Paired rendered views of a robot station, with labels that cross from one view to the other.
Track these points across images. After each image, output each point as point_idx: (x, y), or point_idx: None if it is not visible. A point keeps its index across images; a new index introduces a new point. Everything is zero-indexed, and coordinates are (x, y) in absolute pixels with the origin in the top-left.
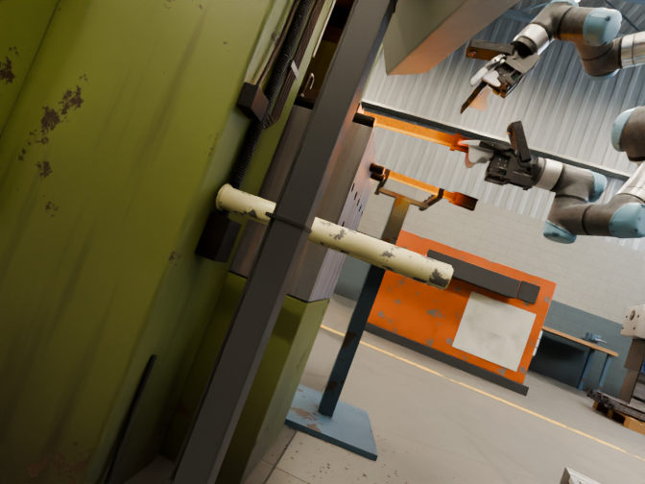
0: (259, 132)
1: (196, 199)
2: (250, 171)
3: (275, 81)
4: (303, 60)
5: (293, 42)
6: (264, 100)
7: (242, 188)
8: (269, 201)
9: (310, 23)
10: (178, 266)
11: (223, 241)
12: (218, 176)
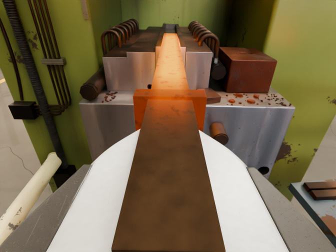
0: (45, 122)
1: (39, 161)
2: (80, 137)
3: (32, 86)
4: (74, 35)
5: (20, 53)
6: (22, 108)
7: (80, 148)
8: (36, 173)
9: (36, 12)
10: (56, 186)
11: (56, 183)
12: (46, 148)
